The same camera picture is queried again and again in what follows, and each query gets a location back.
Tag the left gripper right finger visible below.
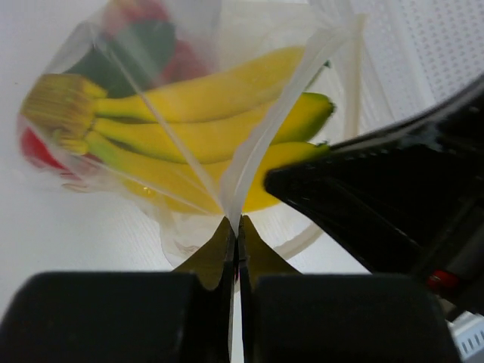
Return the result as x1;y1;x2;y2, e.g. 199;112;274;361
237;216;456;362

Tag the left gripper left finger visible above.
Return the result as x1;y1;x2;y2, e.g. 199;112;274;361
1;219;236;362

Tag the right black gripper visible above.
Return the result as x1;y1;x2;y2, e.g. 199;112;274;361
265;78;483;316

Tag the yellow banana bunch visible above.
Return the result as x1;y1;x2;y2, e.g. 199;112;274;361
20;45;337;215

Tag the clear zip top bag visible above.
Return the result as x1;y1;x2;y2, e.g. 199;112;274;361
17;1;367;265

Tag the red fruit bunch with leaves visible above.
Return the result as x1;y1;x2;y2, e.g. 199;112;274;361
18;0;209;182

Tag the white perforated plastic basket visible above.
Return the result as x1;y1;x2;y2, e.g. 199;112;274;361
271;0;484;262

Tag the white slotted cable duct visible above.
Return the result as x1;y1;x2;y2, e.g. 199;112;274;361
448;312;484;363

